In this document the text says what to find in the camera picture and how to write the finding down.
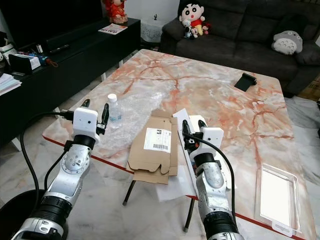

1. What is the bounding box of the clear bubble wrap sheet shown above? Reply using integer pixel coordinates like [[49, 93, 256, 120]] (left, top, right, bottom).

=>
[[105, 91, 170, 147]]

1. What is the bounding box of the black round rubbish bin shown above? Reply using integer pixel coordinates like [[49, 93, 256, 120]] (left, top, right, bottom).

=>
[[0, 188, 46, 240]]

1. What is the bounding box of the clear plastic water bottle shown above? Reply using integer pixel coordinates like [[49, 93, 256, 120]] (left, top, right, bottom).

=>
[[107, 93, 124, 127]]

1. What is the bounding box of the black TV cabinet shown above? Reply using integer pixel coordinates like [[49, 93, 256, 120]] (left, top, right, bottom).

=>
[[0, 17, 141, 147]]

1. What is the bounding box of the flattened brown cardboard box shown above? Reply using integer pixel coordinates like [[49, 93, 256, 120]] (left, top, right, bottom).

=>
[[126, 109, 181, 185]]

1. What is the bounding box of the white paper sheet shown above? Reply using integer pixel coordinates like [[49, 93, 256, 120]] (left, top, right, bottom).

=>
[[155, 108, 197, 203]]

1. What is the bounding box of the red black folded umbrella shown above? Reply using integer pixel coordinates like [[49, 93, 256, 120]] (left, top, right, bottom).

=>
[[40, 57, 60, 68]]

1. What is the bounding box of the black remote control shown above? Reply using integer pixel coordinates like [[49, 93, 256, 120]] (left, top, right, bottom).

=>
[[47, 43, 71, 54]]

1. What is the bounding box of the black box with white label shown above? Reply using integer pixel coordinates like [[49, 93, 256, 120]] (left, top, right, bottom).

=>
[[8, 52, 42, 74]]

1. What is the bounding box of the red white booklet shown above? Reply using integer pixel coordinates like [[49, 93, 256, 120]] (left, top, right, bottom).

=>
[[97, 23, 129, 36]]

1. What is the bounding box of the white paper stack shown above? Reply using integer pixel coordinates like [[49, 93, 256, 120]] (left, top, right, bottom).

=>
[[0, 73, 24, 96]]

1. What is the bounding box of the dark grey fabric sofa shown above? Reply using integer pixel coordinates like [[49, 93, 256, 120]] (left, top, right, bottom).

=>
[[159, 0, 320, 99]]

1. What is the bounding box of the black television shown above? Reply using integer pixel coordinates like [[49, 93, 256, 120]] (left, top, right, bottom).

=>
[[2, 0, 107, 51]]

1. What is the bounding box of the red dressed doll figure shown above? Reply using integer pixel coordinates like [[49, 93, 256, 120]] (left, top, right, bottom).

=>
[[103, 0, 130, 25]]

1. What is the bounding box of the clear plastic tray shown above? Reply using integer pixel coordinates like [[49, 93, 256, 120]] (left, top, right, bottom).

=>
[[254, 163, 303, 238]]

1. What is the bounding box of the cartoon boy plush doll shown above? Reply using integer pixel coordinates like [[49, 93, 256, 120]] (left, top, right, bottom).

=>
[[178, 2, 212, 40]]

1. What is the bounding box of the grey Totoro plush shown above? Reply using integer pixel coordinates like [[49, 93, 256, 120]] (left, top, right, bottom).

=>
[[271, 29, 305, 55]]

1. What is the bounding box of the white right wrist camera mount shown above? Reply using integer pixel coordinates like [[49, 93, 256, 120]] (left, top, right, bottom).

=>
[[200, 127, 225, 154]]

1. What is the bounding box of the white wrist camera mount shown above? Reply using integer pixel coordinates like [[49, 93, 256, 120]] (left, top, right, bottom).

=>
[[200, 127, 225, 154], [72, 106, 99, 137]]

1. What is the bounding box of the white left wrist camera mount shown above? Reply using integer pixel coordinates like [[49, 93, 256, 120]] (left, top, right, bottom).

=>
[[72, 106, 99, 137]]

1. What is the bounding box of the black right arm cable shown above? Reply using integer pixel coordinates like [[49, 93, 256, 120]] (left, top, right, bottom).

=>
[[195, 134, 237, 211]]

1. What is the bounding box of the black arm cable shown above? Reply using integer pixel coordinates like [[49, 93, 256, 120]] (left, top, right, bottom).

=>
[[195, 134, 237, 211], [25, 109, 76, 193]]

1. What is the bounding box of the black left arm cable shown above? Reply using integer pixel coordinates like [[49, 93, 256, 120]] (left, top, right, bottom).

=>
[[25, 109, 76, 193]]

